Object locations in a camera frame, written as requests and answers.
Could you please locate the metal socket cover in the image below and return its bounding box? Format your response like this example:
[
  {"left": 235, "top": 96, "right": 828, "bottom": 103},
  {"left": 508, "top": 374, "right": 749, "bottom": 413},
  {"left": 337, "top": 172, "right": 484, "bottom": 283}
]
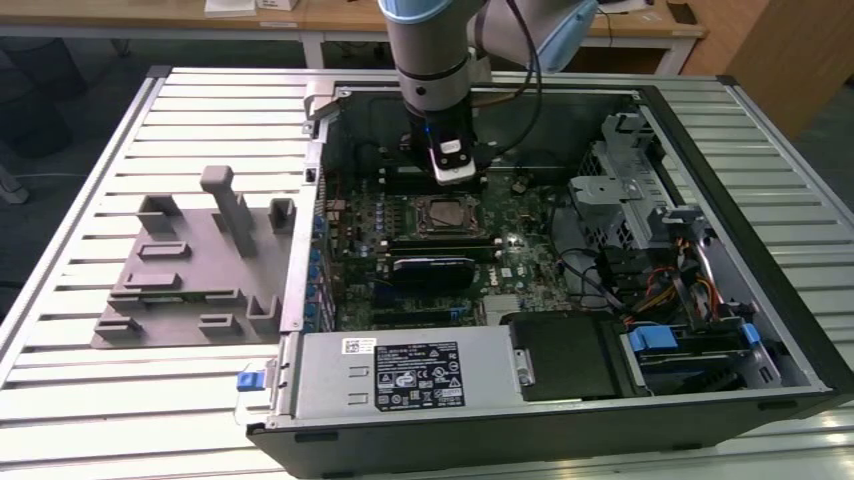
[{"left": 416, "top": 195, "right": 485, "bottom": 238}]

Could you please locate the silver CPU chip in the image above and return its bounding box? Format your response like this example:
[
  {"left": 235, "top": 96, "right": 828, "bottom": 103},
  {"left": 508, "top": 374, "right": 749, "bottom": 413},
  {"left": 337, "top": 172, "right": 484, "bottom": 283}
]
[{"left": 429, "top": 198, "right": 473, "bottom": 229}]

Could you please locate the silver metal drive cage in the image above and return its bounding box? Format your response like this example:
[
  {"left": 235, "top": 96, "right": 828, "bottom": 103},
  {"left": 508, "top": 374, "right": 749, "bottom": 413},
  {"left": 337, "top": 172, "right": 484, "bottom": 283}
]
[{"left": 566, "top": 112, "right": 680, "bottom": 251}]

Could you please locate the green motherboard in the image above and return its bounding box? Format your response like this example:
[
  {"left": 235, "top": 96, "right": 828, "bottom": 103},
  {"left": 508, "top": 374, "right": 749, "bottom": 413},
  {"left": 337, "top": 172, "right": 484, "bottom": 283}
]
[{"left": 318, "top": 167, "right": 606, "bottom": 332}]

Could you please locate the black graphics card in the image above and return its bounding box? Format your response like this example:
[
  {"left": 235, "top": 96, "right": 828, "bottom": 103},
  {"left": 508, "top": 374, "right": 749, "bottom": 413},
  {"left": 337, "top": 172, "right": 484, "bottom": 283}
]
[{"left": 390, "top": 255, "right": 480, "bottom": 293}]

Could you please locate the silver chipset heatsink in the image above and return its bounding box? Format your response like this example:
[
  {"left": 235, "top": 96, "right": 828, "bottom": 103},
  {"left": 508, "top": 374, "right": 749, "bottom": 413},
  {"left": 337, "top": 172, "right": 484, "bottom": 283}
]
[{"left": 484, "top": 294, "right": 524, "bottom": 322}]

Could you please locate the black expansion slot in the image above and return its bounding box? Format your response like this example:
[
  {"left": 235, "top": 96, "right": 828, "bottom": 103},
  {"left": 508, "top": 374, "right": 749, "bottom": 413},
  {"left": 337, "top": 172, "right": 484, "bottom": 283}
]
[{"left": 370, "top": 308, "right": 457, "bottom": 325}]

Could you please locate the light wooden desk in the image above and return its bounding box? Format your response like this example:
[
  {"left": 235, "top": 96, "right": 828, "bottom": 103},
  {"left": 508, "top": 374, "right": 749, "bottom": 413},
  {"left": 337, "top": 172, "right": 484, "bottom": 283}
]
[
  {"left": 320, "top": 0, "right": 710, "bottom": 76},
  {"left": 0, "top": 0, "right": 329, "bottom": 71}
]

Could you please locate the grey plastic parts rack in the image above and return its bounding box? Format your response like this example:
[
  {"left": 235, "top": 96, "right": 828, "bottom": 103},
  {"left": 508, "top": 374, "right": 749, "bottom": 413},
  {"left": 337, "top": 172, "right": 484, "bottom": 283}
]
[{"left": 89, "top": 164, "right": 300, "bottom": 350}]

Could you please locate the blue disk carrier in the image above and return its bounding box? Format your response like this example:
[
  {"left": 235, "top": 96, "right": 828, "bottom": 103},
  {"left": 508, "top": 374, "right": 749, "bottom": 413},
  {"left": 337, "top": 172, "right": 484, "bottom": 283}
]
[{"left": 626, "top": 324, "right": 677, "bottom": 359}]

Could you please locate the grey power supply unit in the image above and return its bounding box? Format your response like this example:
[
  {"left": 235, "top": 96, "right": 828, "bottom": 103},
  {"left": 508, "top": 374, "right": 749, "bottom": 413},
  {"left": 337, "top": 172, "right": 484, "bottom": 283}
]
[{"left": 292, "top": 329, "right": 537, "bottom": 419}]

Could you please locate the wooden cabinet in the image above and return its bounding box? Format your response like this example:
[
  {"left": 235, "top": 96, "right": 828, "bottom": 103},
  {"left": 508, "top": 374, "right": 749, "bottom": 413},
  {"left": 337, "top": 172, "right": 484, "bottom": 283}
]
[{"left": 681, "top": 0, "right": 854, "bottom": 139}]

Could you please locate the metal disk bay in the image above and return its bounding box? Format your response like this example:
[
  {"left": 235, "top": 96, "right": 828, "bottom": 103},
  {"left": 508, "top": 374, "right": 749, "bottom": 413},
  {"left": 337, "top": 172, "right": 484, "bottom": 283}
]
[{"left": 617, "top": 319, "right": 767, "bottom": 399}]

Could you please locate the black office chair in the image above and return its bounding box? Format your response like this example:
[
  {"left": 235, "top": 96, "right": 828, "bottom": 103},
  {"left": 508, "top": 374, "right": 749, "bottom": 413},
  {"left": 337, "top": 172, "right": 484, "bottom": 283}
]
[{"left": 0, "top": 37, "right": 89, "bottom": 161}]

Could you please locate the black open PC case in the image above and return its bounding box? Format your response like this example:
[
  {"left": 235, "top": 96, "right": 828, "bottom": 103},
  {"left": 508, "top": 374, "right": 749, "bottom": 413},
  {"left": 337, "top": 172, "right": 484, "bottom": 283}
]
[{"left": 243, "top": 74, "right": 845, "bottom": 480}]

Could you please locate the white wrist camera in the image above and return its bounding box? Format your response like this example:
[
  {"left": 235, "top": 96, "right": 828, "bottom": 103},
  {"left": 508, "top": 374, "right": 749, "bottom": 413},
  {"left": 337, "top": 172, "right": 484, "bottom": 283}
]
[{"left": 429, "top": 137, "right": 484, "bottom": 187}]

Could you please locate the black camera cable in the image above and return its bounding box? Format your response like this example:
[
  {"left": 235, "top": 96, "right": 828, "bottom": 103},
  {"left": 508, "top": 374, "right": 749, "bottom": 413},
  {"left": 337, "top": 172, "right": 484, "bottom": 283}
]
[{"left": 490, "top": 0, "right": 546, "bottom": 156}]

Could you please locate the grey metal corner bracket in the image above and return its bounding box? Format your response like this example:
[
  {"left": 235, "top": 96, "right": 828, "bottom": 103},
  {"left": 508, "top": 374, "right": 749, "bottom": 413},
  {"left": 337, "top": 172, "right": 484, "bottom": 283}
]
[{"left": 302, "top": 81, "right": 344, "bottom": 137}]

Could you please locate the black wire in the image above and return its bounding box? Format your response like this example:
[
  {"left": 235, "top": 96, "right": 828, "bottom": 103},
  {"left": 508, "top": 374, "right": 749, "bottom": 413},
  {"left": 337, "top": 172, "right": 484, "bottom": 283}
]
[{"left": 552, "top": 239, "right": 642, "bottom": 314}]

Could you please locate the yellow wire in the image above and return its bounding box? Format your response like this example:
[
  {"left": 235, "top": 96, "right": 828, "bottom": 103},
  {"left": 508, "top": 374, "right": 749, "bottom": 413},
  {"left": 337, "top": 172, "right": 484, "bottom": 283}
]
[{"left": 630, "top": 287, "right": 676, "bottom": 314}]

